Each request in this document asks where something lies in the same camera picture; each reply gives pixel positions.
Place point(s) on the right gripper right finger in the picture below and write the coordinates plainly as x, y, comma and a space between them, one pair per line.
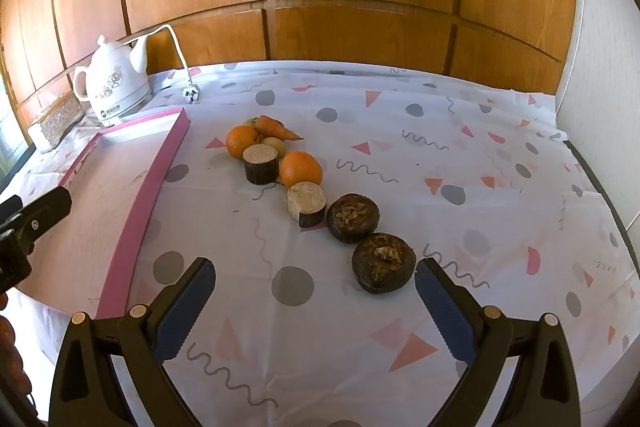
543, 388

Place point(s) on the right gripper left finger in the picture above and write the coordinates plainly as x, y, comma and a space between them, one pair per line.
86, 390

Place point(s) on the dark brown round fruit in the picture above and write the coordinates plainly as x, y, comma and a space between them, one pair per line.
352, 217
383, 263

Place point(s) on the orange tangerine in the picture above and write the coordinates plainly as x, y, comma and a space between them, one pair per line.
299, 167
239, 138

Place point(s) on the dark cylinder fruit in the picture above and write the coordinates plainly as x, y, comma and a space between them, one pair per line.
306, 203
261, 164

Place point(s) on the orange carrot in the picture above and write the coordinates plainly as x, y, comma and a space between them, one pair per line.
271, 128

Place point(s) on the yellow-green small round fruit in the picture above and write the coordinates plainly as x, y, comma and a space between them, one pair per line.
277, 144

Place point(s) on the left hand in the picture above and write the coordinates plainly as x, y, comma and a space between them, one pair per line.
12, 367

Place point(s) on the pink shallow tray box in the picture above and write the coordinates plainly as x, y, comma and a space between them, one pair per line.
86, 262

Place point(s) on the silver ornate tissue box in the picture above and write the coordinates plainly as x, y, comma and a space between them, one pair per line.
52, 124

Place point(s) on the white ceramic electric kettle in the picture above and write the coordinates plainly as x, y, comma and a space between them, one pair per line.
115, 81

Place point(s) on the patterned white tablecloth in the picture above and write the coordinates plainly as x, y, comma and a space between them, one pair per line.
482, 181

